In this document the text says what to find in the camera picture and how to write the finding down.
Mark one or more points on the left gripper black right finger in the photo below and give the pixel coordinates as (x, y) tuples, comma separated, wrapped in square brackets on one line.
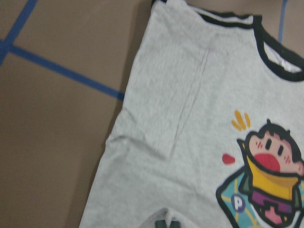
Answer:
[(175, 224)]

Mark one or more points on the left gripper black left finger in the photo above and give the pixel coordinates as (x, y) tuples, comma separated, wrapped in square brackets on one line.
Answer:
[(160, 224)]

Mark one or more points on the grey cartoon print t-shirt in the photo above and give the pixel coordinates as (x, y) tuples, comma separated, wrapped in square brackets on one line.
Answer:
[(211, 131)]

